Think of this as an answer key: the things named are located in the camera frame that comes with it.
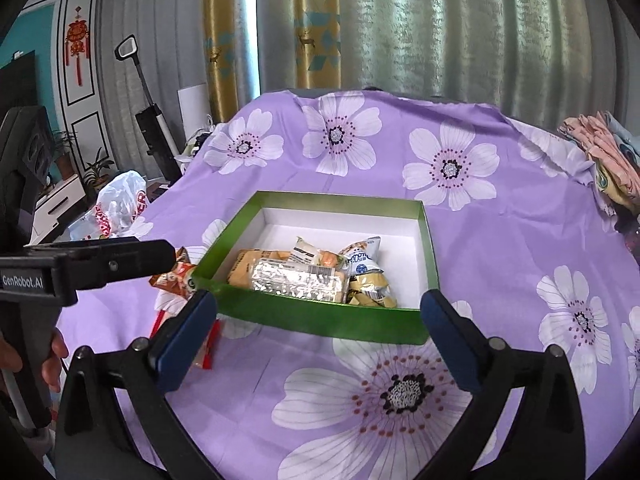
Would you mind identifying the green cardboard box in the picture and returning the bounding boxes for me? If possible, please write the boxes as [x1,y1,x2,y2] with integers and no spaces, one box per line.
[191,190,441,346]

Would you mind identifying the grey pleated curtain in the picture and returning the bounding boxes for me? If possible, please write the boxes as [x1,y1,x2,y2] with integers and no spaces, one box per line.
[255,0,631,106]
[97,0,211,181]

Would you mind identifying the white television cabinet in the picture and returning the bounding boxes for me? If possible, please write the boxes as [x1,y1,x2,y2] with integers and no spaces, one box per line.
[32,174,91,246]

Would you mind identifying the gold patterned curtain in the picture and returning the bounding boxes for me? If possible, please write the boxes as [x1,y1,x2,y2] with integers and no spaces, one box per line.
[202,0,343,123]

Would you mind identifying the orange-yellow snack packet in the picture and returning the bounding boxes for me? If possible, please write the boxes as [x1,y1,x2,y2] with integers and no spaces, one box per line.
[228,249,296,290]

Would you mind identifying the dark bundle with white cords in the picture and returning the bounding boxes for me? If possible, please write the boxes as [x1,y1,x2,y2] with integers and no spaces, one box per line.
[182,120,221,161]

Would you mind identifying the red hanging knot ornament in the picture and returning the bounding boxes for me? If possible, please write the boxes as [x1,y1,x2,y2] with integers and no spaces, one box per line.
[64,6,92,86]

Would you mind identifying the white flat board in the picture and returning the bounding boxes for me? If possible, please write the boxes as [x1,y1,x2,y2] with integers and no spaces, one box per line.
[177,83,213,128]

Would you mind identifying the person's left hand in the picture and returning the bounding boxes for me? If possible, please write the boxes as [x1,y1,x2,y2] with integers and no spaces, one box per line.
[41,329,69,394]

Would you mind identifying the small yellow snack packet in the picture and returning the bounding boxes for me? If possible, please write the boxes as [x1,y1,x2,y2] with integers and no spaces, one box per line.
[292,236,346,268]
[347,270,398,308]

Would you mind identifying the upright vacuum cleaner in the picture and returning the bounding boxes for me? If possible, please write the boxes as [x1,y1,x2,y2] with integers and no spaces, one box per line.
[114,35,183,183]

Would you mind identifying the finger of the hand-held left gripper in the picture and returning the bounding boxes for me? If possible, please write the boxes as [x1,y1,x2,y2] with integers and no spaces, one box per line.
[50,239,177,293]

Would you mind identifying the white red plastic bag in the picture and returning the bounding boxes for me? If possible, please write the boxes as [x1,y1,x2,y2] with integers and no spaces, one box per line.
[69,170,153,241]

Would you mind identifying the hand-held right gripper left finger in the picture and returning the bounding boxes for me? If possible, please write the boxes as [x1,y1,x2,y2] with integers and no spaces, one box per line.
[52,289,219,480]

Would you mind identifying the orange panda snack bag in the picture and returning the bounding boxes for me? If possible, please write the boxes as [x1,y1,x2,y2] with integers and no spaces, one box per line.
[149,246,198,296]

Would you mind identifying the black television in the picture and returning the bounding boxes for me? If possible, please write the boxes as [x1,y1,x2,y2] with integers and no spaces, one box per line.
[0,51,40,121]

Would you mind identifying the purple floral cloth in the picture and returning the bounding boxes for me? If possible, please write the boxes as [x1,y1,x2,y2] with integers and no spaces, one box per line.
[55,89,640,480]

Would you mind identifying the white blue snack packet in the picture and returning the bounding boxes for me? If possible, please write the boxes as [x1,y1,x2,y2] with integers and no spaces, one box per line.
[340,236,383,278]

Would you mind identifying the beige red-edged snack packet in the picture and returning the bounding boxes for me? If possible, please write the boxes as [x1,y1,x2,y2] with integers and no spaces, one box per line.
[150,307,222,371]

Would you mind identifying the potted green plant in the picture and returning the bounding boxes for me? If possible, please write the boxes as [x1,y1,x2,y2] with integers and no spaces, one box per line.
[50,130,78,181]
[82,147,116,188]

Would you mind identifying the pile of folded clothes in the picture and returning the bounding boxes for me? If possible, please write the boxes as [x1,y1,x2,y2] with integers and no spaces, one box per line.
[557,111,640,221]

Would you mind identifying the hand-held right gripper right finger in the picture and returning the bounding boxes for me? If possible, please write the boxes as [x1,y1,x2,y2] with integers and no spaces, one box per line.
[420,289,587,480]

